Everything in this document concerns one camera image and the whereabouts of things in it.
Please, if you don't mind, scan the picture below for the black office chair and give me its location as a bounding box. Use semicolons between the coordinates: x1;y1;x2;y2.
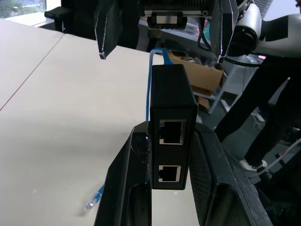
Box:
44;0;100;40

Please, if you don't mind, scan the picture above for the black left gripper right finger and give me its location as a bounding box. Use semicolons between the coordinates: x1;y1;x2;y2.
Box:
189;122;274;226

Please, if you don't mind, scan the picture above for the brown cardboard box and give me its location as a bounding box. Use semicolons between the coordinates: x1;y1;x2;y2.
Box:
187;62;225;111

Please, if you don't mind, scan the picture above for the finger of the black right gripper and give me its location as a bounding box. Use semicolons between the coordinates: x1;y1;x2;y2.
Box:
209;0;240;64
94;0;123;61

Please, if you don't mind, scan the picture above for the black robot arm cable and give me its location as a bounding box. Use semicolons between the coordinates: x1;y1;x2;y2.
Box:
197;16;265;68

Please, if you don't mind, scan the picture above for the small black Ethernet box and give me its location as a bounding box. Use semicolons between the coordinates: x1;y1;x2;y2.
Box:
149;64;198;191

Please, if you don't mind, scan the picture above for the person in black trousers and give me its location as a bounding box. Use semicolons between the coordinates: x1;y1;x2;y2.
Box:
215;54;301;171

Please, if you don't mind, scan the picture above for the white metal rack frame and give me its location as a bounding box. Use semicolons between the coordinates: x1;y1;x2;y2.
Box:
208;62;239;115

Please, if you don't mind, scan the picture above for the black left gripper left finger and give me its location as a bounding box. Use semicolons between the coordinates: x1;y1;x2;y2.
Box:
94;121;153;226

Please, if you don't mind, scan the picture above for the blue Ethernet cable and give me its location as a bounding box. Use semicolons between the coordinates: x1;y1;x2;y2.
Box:
84;47;176;211

